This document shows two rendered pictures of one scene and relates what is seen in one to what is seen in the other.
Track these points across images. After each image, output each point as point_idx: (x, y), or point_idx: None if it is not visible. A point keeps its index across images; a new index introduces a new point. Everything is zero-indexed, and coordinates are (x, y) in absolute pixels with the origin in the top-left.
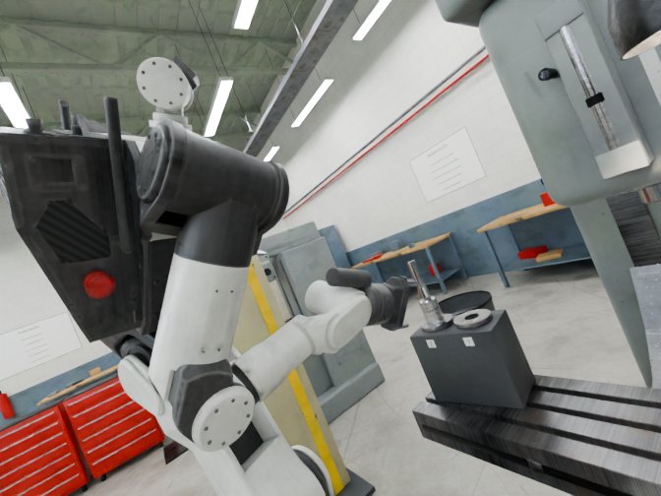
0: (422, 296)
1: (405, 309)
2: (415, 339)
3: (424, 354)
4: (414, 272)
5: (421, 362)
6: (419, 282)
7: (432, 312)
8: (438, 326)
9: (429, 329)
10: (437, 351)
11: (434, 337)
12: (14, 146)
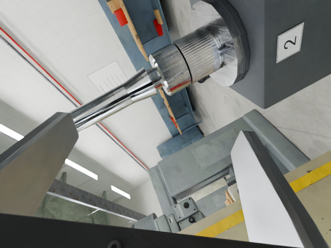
0: (150, 88)
1: (144, 239)
2: (270, 93)
3: (314, 64)
4: (86, 115)
5: (330, 71)
6: (114, 100)
7: (188, 56)
8: (228, 29)
9: (240, 56)
10: (315, 19)
11: (270, 32)
12: None
